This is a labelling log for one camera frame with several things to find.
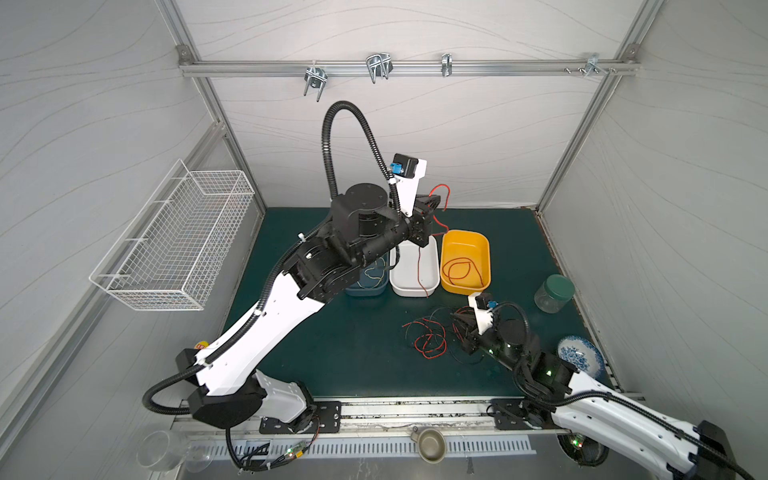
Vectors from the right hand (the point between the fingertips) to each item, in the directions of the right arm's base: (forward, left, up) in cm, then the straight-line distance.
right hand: (458, 307), depth 77 cm
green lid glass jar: (+9, -29, -6) cm, 31 cm away
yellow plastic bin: (+33, -10, -14) cm, 37 cm away
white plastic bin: (+8, +11, +3) cm, 14 cm away
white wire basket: (+1, +68, +17) cm, 71 cm away
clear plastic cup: (-34, +58, +4) cm, 68 cm away
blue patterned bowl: (-5, -36, -14) cm, 39 cm away
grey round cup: (-29, +7, -14) cm, 32 cm away
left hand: (+5, +8, +35) cm, 36 cm away
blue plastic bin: (+14, +26, -13) cm, 32 cm away
